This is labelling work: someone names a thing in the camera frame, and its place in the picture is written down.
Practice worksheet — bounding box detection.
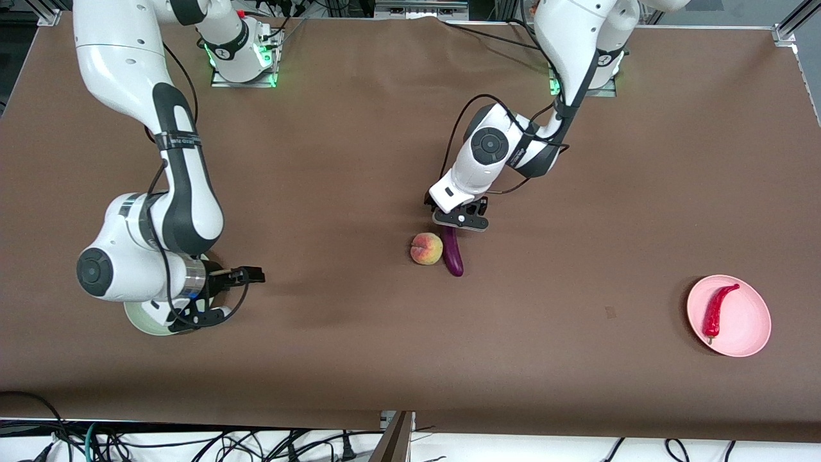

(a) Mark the pink yellow peach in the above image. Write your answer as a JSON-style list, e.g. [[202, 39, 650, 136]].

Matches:
[[410, 232, 444, 266]]

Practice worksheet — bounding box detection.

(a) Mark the long purple eggplant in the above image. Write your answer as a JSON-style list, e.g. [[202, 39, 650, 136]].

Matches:
[[439, 226, 464, 278]]

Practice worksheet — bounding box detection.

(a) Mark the red chili pepper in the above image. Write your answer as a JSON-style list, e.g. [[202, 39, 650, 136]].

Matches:
[[702, 284, 741, 345]]

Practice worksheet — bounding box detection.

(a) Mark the brown table cover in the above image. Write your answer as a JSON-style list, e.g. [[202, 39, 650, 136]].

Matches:
[[0, 12, 821, 443]]

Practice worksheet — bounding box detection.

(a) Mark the grey metal box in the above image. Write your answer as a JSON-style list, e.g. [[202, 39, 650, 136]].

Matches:
[[374, 0, 470, 21]]

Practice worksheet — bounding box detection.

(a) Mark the pink plate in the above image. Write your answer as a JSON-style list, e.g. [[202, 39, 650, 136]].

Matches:
[[686, 275, 772, 358]]

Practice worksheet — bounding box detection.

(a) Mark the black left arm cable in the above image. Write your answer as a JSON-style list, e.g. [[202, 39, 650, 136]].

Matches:
[[439, 0, 573, 195]]

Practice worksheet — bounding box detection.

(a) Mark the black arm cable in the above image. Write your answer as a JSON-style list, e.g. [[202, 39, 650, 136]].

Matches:
[[439, 0, 573, 195], [145, 42, 252, 329]]

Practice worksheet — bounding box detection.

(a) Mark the long black table cable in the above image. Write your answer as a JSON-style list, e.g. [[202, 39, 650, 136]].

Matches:
[[443, 21, 546, 52]]

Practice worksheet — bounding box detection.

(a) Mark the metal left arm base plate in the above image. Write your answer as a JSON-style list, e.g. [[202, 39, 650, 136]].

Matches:
[[548, 48, 618, 98]]

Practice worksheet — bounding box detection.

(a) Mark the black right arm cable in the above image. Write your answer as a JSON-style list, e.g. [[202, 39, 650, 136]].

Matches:
[[145, 42, 252, 329]]

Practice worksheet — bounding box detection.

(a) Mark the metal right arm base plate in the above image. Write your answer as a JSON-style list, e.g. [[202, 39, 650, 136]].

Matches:
[[210, 27, 281, 89]]

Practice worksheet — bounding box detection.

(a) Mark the black looped floor cable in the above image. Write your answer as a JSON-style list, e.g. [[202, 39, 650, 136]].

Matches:
[[0, 390, 72, 462]]

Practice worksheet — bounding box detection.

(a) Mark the grey metal post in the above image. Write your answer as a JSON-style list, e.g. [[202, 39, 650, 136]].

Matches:
[[369, 411, 416, 462]]

